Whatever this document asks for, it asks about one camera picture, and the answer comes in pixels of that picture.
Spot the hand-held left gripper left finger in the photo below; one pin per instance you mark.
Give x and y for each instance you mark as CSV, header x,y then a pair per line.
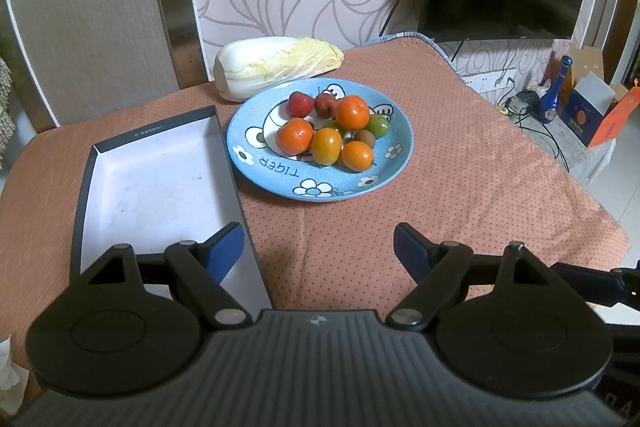
x,y
225,252

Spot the orange mandarin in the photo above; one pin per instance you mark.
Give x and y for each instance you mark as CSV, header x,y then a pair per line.
x,y
352,112

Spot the brown cardboard box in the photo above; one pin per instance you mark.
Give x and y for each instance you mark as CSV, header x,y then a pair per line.
x,y
587,62

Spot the dark power adapter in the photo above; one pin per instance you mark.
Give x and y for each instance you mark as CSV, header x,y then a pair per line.
x,y
517,101

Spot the green fringed curtain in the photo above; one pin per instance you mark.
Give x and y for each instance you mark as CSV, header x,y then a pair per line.
x,y
4,107

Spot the blue gold bottle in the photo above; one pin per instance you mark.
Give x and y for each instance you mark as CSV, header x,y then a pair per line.
x,y
550,104

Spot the blue tiger print plate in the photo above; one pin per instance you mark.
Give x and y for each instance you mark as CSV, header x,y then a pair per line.
x,y
390,167

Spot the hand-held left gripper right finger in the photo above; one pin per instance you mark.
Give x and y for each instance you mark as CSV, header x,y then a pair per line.
x,y
415,249

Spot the yellow-orange kumquat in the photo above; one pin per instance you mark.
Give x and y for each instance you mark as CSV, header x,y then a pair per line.
x,y
326,146
357,155

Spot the orange tomato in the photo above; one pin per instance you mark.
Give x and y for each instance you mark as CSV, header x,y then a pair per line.
x,y
295,137

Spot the brown longan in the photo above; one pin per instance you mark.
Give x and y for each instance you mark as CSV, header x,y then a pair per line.
x,y
364,138

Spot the dark red crabapple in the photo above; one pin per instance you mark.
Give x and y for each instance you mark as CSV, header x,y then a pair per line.
x,y
325,105

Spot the orange dotted tablecloth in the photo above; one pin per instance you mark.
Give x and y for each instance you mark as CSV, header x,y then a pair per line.
x,y
450,157

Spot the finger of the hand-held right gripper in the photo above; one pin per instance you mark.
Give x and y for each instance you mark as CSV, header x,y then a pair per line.
x,y
590,282

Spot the white crumpled paper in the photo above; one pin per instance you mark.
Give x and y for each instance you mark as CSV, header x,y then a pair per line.
x,y
7,362

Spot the bright red crabapple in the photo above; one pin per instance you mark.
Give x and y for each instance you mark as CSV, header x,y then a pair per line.
x,y
298,104

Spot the napa cabbage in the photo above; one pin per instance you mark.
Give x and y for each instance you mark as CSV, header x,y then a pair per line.
x,y
260,62

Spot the green round fruit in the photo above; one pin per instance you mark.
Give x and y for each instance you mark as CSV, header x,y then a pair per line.
x,y
332,127
378,125

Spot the blue orange cardboard box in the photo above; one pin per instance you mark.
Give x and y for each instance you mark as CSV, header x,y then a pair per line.
x,y
582,122

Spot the white power strip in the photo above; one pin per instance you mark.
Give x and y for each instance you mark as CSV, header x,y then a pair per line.
x,y
482,83

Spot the black shallow box white inside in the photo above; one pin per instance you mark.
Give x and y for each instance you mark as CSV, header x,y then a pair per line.
x,y
150,187

